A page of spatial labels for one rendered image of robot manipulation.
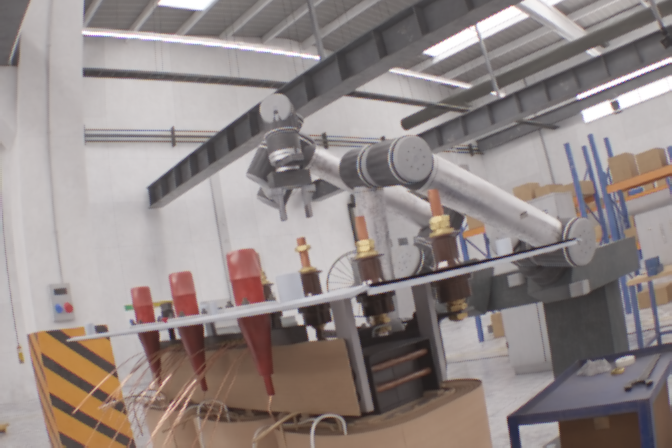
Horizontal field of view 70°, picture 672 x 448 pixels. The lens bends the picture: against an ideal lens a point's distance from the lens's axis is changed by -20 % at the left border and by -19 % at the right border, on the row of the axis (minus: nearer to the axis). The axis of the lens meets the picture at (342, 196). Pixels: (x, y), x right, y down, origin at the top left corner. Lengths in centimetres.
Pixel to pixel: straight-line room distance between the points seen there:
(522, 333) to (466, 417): 529
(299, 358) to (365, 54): 844
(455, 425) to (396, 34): 819
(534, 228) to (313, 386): 116
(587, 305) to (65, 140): 577
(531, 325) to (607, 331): 319
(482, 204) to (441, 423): 95
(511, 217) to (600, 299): 142
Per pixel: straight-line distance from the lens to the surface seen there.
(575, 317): 347
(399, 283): 82
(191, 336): 153
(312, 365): 126
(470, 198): 192
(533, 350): 653
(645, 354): 211
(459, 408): 127
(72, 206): 669
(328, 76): 1012
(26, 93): 704
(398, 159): 174
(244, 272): 124
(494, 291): 319
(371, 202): 197
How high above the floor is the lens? 135
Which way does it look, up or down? 10 degrees up
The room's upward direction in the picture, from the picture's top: 12 degrees counter-clockwise
